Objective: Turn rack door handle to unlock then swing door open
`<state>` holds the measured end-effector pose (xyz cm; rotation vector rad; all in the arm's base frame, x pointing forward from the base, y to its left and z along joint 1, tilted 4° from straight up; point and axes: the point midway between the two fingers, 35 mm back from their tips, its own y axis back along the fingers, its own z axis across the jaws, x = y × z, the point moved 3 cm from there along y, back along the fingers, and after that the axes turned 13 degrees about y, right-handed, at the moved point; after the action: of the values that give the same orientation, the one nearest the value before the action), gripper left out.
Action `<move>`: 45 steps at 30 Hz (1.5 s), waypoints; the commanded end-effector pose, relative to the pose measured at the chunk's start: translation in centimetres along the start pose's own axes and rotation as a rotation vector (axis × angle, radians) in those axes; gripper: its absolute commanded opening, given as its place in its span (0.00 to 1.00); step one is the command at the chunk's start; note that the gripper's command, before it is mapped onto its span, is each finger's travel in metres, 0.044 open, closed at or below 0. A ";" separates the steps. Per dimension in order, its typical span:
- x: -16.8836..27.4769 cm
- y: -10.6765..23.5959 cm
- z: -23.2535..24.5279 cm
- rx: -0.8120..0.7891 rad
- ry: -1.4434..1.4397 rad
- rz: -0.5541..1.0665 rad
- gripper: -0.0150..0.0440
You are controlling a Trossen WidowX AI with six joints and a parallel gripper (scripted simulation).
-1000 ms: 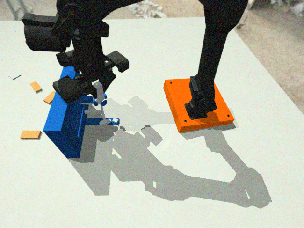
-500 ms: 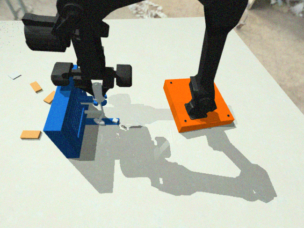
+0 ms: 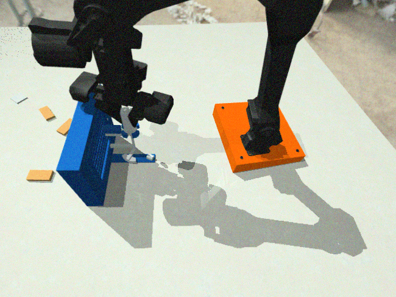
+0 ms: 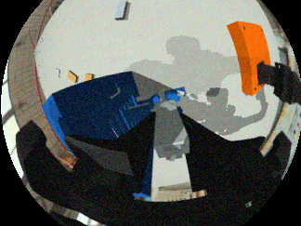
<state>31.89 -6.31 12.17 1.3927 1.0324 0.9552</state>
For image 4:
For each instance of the blue slatted panel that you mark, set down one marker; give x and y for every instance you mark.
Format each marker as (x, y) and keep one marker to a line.
(88, 107)

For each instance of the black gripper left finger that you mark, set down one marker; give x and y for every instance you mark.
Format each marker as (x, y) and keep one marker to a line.
(129, 154)

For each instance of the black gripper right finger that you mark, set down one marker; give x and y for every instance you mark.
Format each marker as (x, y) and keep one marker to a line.
(211, 155)

